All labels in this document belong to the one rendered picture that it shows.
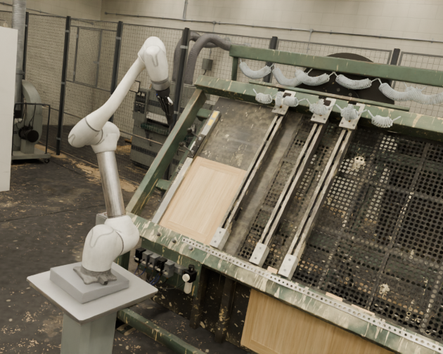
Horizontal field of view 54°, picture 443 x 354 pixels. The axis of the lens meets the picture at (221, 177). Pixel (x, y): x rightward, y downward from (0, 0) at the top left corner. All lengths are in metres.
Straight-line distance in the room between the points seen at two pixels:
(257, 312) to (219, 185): 0.86
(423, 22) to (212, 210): 5.30
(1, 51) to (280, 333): 4.61
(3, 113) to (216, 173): 3.69
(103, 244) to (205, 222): 0.79
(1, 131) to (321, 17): 5.32
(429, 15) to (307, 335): 5.60
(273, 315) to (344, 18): 5.87
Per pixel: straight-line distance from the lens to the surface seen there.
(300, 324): 2.82
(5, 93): 6.08
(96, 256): 2.36
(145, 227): 3.01
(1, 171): 6.27
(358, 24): 7.75
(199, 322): 3.23
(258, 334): 2.99
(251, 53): 3.69
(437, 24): 7.38
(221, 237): 2.71
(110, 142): 2.49
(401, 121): 2.83
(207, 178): 3.00
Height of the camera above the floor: 1.96
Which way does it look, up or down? 13 degrees down
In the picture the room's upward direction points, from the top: 10 degrees clockwise
